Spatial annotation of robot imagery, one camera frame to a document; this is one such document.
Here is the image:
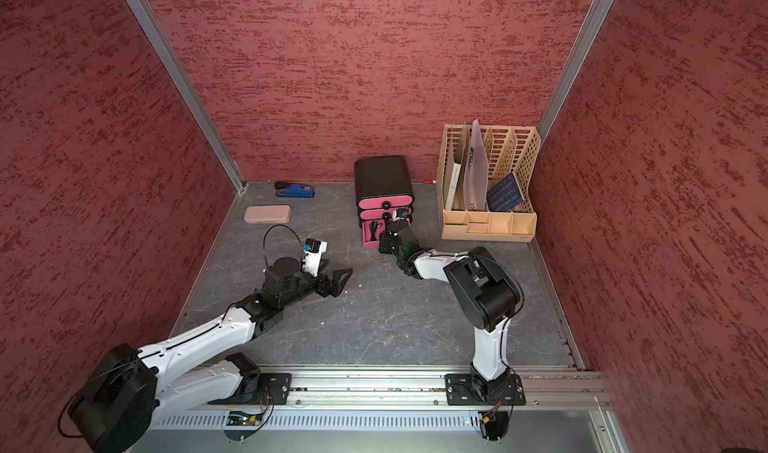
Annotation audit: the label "pink drawer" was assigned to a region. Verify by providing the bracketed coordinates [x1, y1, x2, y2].
[358, 195, 413, 210]
[360, 208, 397, 221]
[362, 219, 386, 250]

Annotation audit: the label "black earphones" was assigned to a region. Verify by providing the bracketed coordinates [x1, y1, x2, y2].
[369, 221, 380, 241]

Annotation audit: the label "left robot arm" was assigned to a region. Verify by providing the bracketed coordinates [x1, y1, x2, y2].
[63, 257, 353, 452]

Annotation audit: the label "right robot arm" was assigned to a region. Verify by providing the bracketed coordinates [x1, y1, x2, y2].
[379, 220, 524, 402]

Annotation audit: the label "black drawer cabinet shell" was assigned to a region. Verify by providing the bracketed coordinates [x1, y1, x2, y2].
[354, 155, 415, 206]

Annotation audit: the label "white booklet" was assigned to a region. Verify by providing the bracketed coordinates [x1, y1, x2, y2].
[443, 160, 461, 211]

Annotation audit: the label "pink pencil case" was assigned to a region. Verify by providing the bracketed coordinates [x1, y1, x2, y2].
[244, 205, 292, 224]

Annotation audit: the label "translucent plastic folder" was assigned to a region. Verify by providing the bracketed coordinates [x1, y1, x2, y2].
[463, 119, 488, 211]

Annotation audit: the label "blue stapler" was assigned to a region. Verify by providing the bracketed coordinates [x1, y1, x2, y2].
[274, 181, 315, 198]

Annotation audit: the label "dark blue notebook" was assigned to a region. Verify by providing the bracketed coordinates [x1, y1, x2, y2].
[486, 172, 525, 212]

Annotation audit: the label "vented metal strip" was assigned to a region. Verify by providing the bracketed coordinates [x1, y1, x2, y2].
[154, 410, 480, 433]

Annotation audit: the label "beige file organizer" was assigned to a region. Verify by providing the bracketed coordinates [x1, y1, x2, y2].
[436, 124, 541, 243]

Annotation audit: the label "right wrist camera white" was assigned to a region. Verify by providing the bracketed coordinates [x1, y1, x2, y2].
[392, 205, 413, 222]

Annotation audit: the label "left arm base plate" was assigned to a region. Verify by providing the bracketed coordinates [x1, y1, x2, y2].
[226, 373, 292, 406]

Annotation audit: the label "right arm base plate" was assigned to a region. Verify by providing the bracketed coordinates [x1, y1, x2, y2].
[445, 373, 527, 407]

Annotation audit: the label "aluminium front rail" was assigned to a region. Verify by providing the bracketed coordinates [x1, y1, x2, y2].
[122, 366, 613, 411]

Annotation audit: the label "right corner aluminium post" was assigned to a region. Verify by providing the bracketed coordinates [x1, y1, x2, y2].
[537, 0, 614, 142]

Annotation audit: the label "corner aluminium post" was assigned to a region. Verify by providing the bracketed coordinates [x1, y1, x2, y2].
[125, 0, 246, 195]
[537, 0, 614, 142]

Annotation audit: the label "left corner aluminium post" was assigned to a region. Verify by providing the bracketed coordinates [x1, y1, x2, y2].
[125, 0, 246, 195]

